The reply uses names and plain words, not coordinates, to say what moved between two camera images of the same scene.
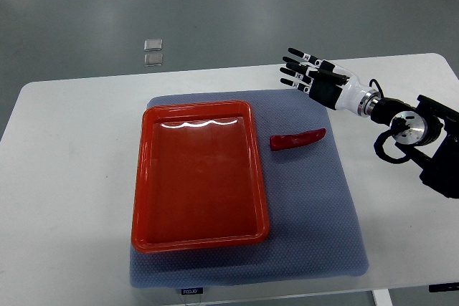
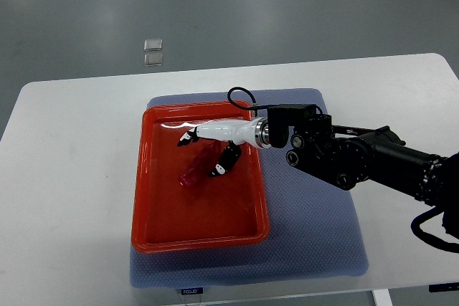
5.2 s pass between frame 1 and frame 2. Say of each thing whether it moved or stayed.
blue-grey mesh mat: stayed
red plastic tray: stayed
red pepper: moved
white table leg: stayed
